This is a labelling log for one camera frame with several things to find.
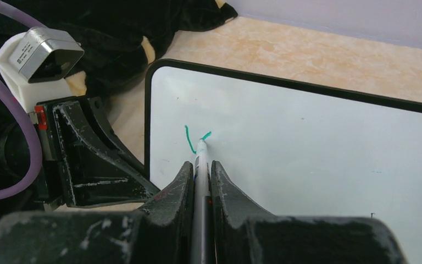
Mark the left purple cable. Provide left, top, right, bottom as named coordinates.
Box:
left=0, top=0, right=48, bottom=203

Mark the green whiteboard marker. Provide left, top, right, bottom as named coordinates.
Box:
left=190, top=139, right=214, bottom=263

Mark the black floral plush blanket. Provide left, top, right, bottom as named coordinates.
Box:
left=10, top=1, right=238, bottom=97

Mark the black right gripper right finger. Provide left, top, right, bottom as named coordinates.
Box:
left=210, top=161, right=406, bottom=263

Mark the black framed whiteboard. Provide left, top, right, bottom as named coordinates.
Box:
left=145, top=59, right=422, bottom=263

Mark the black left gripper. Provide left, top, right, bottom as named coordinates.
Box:
left=34, top=97, right=159, bottom=211

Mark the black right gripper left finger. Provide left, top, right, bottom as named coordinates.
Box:
left=0, top=162, right=193, bottom=263

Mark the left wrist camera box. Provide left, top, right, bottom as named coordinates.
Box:
left=0, top=27, right=85, bottom=113

